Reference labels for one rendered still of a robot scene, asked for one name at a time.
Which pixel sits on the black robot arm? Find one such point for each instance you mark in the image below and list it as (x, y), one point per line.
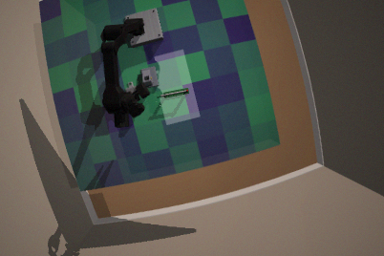
(114, 100)

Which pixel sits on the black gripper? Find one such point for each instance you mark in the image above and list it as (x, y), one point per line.
(141, 90)

